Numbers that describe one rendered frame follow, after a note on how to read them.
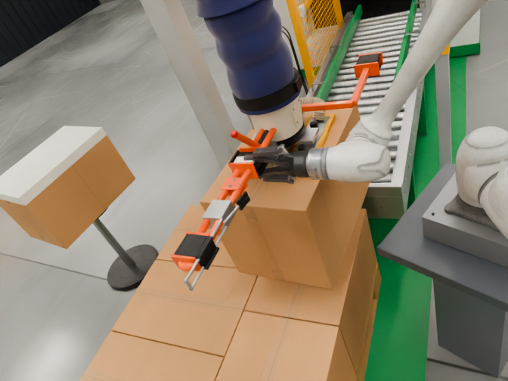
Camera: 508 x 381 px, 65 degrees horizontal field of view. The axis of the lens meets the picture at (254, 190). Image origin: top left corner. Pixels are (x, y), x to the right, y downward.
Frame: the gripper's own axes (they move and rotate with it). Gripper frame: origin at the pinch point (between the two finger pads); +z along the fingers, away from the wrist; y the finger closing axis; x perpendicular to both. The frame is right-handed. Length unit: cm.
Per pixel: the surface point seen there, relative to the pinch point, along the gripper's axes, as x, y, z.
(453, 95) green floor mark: 227, 120, -50
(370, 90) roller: 157, 68, -4
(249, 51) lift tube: 16.6, -28.3, -4.8
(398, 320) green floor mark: 24, 120, -30
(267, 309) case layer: -11, 66, 11
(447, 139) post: 110, 76, -50
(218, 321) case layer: -19, 66, 30
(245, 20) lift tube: 17.3, -36.6, -6.2
